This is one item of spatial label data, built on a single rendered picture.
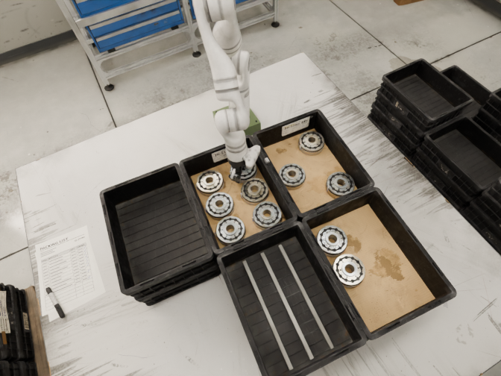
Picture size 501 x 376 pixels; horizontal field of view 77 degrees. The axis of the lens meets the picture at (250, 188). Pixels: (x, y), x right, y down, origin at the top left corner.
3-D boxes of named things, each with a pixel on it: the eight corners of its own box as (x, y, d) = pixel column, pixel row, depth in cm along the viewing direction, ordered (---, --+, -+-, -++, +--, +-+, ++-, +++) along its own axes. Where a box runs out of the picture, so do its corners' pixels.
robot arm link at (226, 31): (229, -31, 79) (240, 21, 104) (193, -25, 80) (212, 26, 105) (235, 5, 79) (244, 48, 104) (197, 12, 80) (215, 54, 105)
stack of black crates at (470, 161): (401, 168, 203) (424, 134, 173) (438, 150, 208) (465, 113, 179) (448, 218, 184) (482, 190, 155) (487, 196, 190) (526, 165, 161)
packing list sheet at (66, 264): (30, 248, 129) (29, 247, 129) (86, 222, 134) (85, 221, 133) (43, 324, 114) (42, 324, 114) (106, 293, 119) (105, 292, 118)
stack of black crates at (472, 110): (407, 105, 229) (420, 80, 209) (439, 89, 234) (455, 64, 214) (449, 143, 210) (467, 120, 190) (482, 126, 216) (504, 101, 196)
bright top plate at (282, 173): (275, 168, 123) (275, 167, 123) (299, 161, 124) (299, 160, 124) (284, 189, 119) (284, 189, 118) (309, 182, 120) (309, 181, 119)
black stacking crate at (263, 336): (220, 266, 110) (215, 257, 100) (297, 233, 115) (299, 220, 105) (269, 391, 91) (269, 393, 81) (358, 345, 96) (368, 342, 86)
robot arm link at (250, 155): (252, 169, 107) (251, 159, 102) (222, 160, 110) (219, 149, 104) (262, 149, 111) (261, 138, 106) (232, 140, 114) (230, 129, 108)
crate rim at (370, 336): (299, 221, 106) (300, 218, 104) (375, 188, 111) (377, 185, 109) (367, 342, 88) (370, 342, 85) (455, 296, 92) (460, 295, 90)
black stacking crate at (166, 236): (112, 206, 124) (99, 192, 114) (184, 178, 129) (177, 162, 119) (136, 303, 106) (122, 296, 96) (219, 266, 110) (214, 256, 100)
